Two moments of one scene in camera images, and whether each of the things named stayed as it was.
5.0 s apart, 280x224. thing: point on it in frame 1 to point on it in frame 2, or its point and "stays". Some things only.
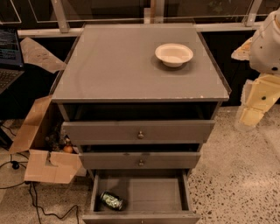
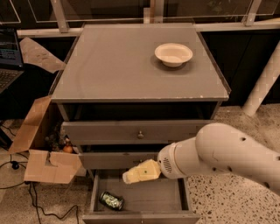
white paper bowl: (173, 54) stays
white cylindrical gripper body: (266, 51) to (165, 162)
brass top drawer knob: (140, 136) stays
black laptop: (11, 66) stays
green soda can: (114, 201) stays
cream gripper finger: (251, 115) to (146, 171)
